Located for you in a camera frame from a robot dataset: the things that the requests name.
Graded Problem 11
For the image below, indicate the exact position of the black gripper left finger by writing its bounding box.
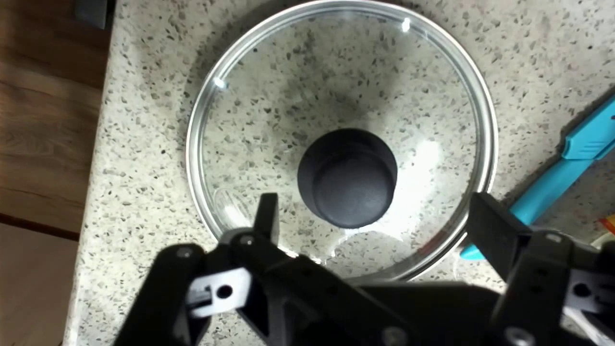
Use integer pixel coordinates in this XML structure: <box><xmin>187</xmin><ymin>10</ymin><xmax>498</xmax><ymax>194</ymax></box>
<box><xmin>114</xmin><ymin>190</ymin><xmax>387</xmax><ymax>346</ymax></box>

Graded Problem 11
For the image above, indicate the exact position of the glass pot lid black knob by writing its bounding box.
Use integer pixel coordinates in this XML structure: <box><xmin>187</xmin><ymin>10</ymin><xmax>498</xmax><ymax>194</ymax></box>
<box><xmin>185</xmin><ymin>0</ymin><xmax>500</xmax><ymax>284</ymax></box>

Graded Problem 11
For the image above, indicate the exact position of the blue tool handle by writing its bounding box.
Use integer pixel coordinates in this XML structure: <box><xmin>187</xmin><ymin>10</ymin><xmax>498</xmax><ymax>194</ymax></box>
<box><xmin>460</xmin><ymin>88</ymin><xmax>615</xmax><ymax>263</ymax></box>

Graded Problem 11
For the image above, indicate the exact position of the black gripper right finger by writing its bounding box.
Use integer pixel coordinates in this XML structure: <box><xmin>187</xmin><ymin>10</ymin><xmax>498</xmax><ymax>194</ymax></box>
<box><xmin>468</xmin><ymin>190</ymin><xmax>615</xmax><ymax>346</ymax></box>

